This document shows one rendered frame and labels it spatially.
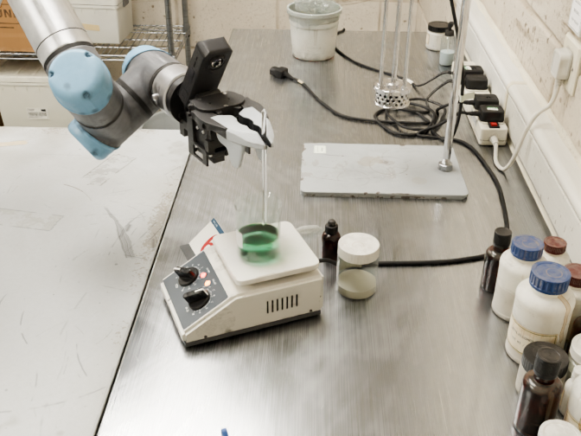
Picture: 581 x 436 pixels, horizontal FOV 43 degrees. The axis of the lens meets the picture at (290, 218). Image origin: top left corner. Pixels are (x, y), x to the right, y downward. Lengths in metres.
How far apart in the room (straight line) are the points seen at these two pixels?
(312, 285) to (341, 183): 0.38
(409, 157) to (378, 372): 0.60
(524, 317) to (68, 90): 0.64
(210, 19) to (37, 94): 0.82
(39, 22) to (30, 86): 2.23
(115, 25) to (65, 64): 2.18
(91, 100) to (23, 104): 2.35
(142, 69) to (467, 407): 0.66
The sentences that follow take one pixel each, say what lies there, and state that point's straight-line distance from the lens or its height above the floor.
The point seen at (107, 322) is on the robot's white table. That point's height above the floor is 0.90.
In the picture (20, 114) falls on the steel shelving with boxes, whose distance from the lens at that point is 3.38.
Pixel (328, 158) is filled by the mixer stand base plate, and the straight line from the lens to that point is 1.44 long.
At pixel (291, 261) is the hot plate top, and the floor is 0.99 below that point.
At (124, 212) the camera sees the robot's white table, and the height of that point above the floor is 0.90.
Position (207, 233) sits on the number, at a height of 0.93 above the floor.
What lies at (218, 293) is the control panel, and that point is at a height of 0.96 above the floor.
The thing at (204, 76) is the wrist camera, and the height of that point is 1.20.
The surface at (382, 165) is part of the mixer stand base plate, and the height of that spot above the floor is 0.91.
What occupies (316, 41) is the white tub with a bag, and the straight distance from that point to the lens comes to 1.95.
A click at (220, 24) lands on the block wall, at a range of 3.45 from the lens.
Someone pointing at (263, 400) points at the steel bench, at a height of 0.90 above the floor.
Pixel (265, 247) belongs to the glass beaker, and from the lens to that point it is 0.98.
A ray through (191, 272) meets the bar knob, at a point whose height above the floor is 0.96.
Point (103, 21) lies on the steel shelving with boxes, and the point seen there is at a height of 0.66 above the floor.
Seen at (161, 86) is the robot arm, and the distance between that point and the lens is 1.10.
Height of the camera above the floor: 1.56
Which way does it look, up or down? 31 degrees down
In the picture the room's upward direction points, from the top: straight up
